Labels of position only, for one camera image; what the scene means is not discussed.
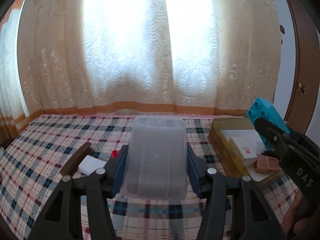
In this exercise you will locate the cyan toy brick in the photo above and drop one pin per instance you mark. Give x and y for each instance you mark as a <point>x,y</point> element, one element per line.
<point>260,114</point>

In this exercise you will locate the brass door knob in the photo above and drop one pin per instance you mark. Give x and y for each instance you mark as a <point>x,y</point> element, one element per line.
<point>301,88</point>

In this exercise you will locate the black grey fabric pouch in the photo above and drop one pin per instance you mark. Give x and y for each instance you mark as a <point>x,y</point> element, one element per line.
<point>270,153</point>

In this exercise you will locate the brown wooden door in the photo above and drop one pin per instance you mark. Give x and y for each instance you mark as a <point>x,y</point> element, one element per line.
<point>302,106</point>

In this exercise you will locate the white box with red seal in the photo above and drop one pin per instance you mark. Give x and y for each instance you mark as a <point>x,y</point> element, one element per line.
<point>247,148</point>

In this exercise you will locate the person right hand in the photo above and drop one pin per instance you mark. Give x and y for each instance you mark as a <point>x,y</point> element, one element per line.
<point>291,214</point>

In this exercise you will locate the clear plastic container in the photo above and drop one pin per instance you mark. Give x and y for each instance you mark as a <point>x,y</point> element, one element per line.
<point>156,165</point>

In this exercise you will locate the copper framed picture box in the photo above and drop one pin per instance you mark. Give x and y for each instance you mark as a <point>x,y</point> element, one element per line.
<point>265,164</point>

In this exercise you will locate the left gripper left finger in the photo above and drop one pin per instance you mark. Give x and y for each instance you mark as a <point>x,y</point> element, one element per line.
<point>60,218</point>

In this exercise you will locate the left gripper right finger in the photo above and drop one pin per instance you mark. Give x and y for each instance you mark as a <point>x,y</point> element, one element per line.
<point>252,216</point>

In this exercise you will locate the cream lace curtain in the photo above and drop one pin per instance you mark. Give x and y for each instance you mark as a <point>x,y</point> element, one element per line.
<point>207,57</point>

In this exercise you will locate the plaid tablecloth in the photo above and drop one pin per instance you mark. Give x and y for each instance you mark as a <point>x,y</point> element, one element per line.
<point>30,170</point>

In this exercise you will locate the dark brown wooden stick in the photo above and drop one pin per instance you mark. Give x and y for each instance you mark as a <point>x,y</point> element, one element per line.
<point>71,166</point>

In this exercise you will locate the white paper tray liner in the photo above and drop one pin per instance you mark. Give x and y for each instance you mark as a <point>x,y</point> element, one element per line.
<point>256,176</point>

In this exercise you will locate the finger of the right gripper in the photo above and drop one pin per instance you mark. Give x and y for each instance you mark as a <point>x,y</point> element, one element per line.
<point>276,139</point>

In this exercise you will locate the gold metal tin tray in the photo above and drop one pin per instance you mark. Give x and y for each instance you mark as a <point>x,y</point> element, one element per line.
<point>220,135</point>

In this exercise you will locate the red toy brick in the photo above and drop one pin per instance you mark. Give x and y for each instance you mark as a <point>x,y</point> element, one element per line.
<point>114,153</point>

